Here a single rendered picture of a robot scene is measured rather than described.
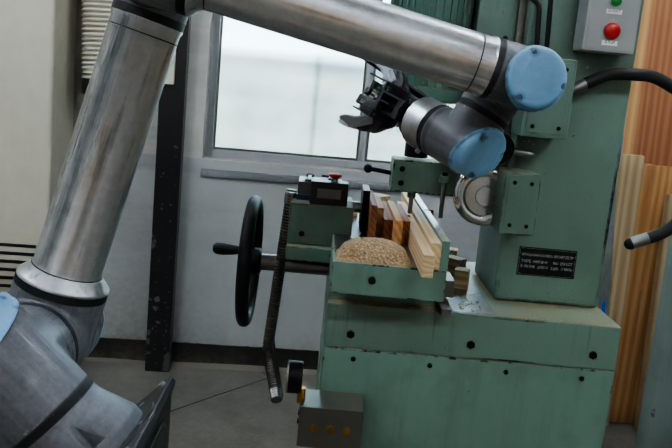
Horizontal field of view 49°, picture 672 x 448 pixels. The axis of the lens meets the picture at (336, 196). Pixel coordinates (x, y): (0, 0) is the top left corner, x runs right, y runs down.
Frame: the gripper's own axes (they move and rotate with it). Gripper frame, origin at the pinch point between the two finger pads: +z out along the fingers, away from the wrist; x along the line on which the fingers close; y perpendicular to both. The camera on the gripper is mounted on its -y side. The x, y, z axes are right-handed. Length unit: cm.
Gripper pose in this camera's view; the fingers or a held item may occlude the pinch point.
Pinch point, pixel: (359, 88)
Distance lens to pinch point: 147.3
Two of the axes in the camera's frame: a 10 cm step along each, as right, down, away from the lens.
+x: -4.7, 8.7, 1.4
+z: -5.7, -4.2, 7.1
